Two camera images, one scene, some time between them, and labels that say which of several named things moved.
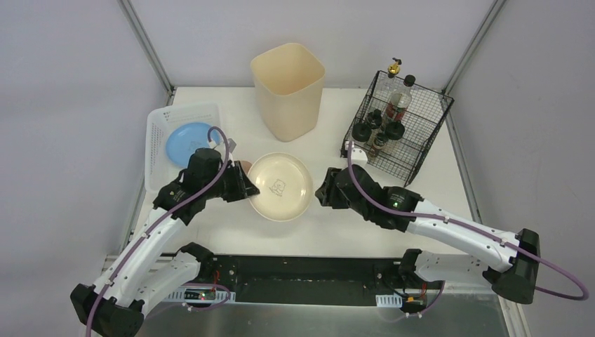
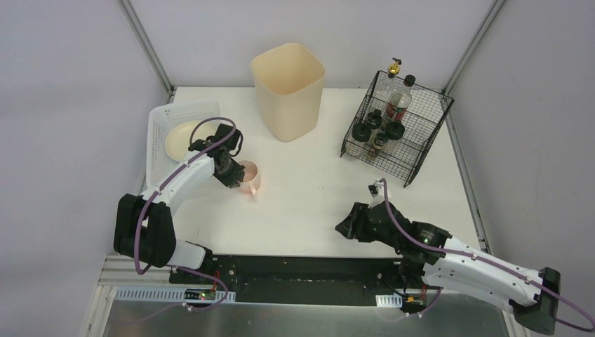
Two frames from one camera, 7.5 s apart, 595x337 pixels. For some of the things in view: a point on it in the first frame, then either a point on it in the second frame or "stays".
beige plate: (285, 184) -> (178, 140)
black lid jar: (361, 132) stays
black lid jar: (377, 119) stays
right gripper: (332, 188) -> (358, 221)
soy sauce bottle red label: (401, 101) stays
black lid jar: (394, 130) stays
